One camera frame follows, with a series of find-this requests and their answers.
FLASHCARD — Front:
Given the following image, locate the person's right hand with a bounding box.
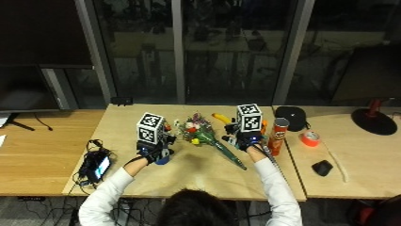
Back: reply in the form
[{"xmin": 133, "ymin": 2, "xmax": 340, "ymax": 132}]
[{"xmin": 221, "ymin": 122, "xmax": 267, "ymax": 153}]

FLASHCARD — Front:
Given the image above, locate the person's left hand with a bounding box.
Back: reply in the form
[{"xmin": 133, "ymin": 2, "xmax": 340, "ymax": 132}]
[{"xmin": 136, "ymin": 134, "xmax": 177, "ymax": 166}]

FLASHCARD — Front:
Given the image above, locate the yellow banana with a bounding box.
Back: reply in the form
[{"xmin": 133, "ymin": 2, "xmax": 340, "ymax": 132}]
[{"xmin": 211, "ymin": 112, "xmax": 233, "ymax": 125}]

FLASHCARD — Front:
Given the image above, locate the white marker cube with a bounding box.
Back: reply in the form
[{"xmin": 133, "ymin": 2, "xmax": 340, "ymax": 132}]
[
  {"xmin": 236, "ymin": 103, "xmax": 264, "ymax": 134},
  {"xmin": 136, "ymin": 112, "xmax": 165, "ymax": 145}
]

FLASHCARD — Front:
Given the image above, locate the flower bouquet in green wrap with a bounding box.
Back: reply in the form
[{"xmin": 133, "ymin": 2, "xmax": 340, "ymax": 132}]
[{"xmin": 173, "ymin": 112, "xmax": 248, "ymax": 171}]

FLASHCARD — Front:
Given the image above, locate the orange chip can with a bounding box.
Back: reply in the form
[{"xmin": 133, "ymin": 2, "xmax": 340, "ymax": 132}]
[{"xmin": 267, "ymin": 117, "xmax": 291, "ymax": 157}]

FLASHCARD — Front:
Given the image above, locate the black pouch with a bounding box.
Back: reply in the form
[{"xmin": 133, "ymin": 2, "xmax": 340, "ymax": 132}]
[{"xmin": 273, "ymin": 105, "xmax": 311, "ymax": 133}]

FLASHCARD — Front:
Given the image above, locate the small black clamp box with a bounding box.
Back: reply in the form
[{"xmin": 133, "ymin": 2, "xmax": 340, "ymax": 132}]
[{"xmin": 109, "ymin": 96, "xmax": 135, "ymax": 106}]

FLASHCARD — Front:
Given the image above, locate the orange tape roll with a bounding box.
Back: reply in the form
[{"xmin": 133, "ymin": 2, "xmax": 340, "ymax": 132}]
[{"xmin": 300, "ymin": 130, "xmax": 323, "ymax": 148}]

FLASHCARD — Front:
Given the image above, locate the black device with screen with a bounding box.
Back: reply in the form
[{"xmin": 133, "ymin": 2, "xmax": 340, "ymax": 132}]
[{"xmin": 77, "ymin": 150, "xmax": 113, "ymax": 185}]

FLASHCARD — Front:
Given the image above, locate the black computer mouse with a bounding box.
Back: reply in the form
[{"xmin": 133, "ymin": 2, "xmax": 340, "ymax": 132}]
[{"xmin": 311, "ymin": 159, "xmax": 335, "ymax": 177}]

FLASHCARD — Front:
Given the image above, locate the black lamp base, red pole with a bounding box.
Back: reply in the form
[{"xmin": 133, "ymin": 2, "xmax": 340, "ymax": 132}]
[{"xmin": 349, "ymin": 98, "xmax": 399, "ymax": 137}]

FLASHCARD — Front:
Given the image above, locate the black monitor stand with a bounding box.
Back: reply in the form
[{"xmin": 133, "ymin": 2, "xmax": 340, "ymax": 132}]
[{"xmin": 2, "ymin": 112, "xmax": 36, "ymax": 132}]

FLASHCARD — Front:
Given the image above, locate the black power strip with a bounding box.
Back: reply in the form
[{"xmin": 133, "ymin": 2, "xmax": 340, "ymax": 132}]
[{"xmin": 16, "ymin": 196, "xmax": 47, "ymax": 202}]

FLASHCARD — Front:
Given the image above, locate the black monitor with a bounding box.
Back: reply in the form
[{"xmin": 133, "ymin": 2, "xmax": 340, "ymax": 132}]
[{"xmin": 0, "ymin": 64, "xmax": 64, "ymax": 113}]

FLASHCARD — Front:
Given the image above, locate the white paper sheet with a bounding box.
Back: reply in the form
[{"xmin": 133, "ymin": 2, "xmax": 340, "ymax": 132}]
[{"xmin": 0, "ymin": 113, "xmax": 12, "ymax": 129}]

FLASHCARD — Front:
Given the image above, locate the red and black bag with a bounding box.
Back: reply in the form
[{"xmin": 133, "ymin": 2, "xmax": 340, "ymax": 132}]
[{"xmin": 348, "ymin": 194, "xmax": 401, "ymax": 226}]

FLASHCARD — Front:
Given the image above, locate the black cable bundle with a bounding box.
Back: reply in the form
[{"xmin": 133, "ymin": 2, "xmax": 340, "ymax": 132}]
[{"xmin": 72, "ymin": 138, "xmax": 117, "ymax": 189}]

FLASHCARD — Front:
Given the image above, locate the white cord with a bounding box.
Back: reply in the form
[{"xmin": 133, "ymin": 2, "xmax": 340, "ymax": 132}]
[{"xmin": 321, "ymin": 142, "xmax": 349, "ymax": 184}]

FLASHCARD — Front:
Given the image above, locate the black monitor cable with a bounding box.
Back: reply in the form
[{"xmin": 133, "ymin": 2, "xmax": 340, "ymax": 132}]
[{"xmin": 32, "ymin": 112, "xmax": 55, "ymax": 132}]

